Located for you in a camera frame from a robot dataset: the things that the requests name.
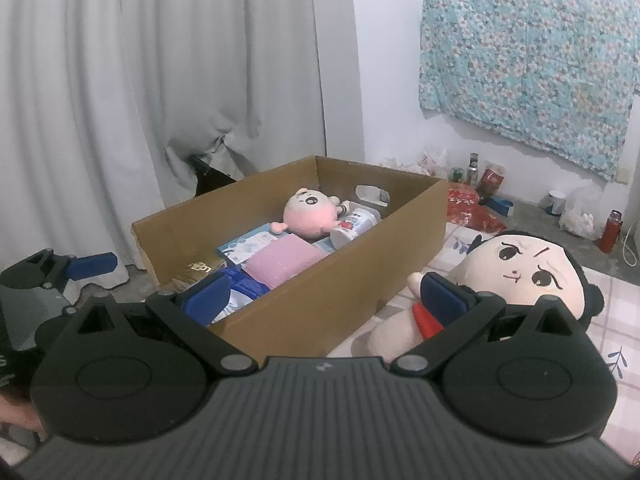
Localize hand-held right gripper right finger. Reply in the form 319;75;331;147
390;271;586;376

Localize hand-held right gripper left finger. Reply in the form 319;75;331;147
65;271;253;376

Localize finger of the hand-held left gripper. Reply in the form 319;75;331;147
50;251;119;289

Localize gold tissue box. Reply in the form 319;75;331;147
172;260;226;293

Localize white blue plastic pack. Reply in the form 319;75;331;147
220;265;271;323

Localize white printed flat pack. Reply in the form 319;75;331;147
217;225;281;266

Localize pink soft packet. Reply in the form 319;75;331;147
247;235;328;291

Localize big-head black-haired doll plush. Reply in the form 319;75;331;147
367;230;606;361

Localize brown cardboard box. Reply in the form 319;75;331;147
131;155;453;361

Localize person's left hand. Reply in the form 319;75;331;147
0;394;47;436

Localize white red bottle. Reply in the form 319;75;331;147
330;200;383;251

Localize red drink carton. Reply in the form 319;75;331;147
477;167;506;196

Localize pink round plush toy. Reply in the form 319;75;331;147
270;187;346;238

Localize white red plastic bag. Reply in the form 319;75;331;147
382;147;448;178

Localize white curtain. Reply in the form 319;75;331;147
0;0;326;301

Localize red thermos bottle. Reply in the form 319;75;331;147
599;210;623;254

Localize white cable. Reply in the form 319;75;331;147
621;224;640;267

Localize floral teal wall cloth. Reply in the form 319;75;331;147
417;0;640;181

